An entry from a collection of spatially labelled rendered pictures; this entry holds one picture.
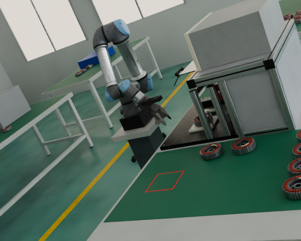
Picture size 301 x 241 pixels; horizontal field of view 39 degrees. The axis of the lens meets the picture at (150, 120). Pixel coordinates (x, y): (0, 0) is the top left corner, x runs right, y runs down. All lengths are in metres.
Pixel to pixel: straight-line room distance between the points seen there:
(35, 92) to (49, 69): 0.81
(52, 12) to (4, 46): 1.68
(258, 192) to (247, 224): 0.19
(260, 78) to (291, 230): 0.80
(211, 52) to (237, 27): 0.18
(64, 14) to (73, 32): 0.38
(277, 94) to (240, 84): 0.18
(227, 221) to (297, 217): 0.26
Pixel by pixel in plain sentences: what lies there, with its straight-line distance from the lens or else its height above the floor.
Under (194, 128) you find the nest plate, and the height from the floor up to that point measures 0.78.
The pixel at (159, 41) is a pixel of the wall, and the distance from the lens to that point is 7.77.
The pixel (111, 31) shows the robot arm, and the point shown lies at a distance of 2.71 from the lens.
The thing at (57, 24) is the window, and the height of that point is 1.47.
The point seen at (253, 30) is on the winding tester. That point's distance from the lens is 2.06.
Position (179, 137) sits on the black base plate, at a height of 0.77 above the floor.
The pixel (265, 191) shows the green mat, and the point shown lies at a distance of 1.71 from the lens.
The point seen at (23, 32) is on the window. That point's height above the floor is 1.58.
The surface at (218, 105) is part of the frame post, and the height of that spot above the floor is 0.95.
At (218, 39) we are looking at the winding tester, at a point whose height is 1.25.
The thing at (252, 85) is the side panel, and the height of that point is 1.01.
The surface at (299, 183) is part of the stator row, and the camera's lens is 1.65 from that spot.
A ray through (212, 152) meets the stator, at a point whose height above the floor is 0.78.
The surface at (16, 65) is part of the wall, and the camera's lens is 9.93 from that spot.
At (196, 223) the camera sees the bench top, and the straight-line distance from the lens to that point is 1.68.
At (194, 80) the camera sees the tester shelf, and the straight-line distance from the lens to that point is 2.10.
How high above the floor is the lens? 1.65
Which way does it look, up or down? 18 degrees down
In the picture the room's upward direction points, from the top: 24 degrees counter-clockwise
